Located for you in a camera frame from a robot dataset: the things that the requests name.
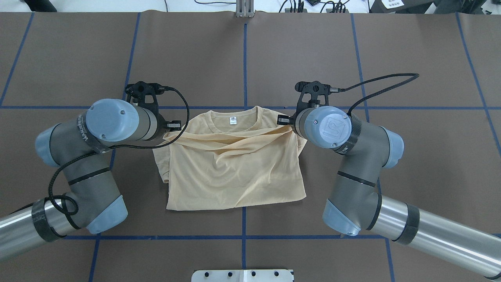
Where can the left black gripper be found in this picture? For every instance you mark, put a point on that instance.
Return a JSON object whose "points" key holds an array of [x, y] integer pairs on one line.
{"points": [[173, 125]]}

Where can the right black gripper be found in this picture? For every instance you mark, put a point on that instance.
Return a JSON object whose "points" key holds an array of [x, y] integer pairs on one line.
{"points": [[284, 120]]}

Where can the cream long sleeve shirt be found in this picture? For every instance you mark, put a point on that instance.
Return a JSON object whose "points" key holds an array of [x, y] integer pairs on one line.
{"points": [[231, 160]]}

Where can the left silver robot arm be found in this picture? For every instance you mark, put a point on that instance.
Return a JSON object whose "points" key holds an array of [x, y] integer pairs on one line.
{"points": [[82, 193]]}

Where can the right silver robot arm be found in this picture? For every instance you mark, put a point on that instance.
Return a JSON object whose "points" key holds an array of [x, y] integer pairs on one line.
{"points": [[355, 205]]}

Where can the upper orange black adapter box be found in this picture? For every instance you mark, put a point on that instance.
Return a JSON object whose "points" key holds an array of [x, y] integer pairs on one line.
{"points": [[296, 6]]}

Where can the orange black adapter box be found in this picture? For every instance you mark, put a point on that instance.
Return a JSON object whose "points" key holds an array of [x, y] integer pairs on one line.
{"points": [[296, 6], [338, 7]]}

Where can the lower orange black adapter box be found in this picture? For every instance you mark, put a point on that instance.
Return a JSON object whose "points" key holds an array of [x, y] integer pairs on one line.
{"points": [[338, 7]]}

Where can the black box with white label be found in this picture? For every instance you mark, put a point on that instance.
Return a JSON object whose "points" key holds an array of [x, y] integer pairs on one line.
{"points": [[399, 6]]}

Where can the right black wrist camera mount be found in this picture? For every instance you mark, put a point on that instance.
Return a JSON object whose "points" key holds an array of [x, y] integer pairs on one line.
{"points": [[311, 95]]}

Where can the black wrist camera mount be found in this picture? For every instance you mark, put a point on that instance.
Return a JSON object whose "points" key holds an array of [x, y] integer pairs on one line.
{"points": [[311, 95], [144, 95]]}

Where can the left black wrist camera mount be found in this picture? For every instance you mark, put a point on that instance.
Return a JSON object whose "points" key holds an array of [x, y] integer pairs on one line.
{"points": [[144, 95]]}

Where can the aluminium frame post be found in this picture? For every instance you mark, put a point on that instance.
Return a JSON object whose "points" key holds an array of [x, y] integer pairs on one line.
{"points": [[245, 8]]}

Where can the white pedestal column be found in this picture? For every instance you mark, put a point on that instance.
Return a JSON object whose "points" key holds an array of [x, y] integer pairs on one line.
{"points": [[244, 275]]}

